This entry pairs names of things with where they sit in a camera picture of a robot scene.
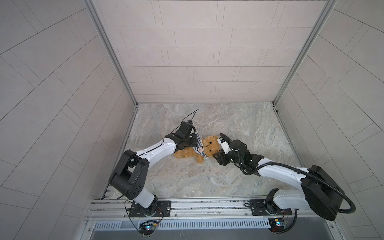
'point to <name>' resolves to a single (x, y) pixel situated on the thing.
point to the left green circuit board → (147, 228)
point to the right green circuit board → (277, 224)
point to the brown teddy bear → (211, 146)
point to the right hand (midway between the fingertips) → (215, 155)
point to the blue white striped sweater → (199, 148)
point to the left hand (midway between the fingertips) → (199, 138)
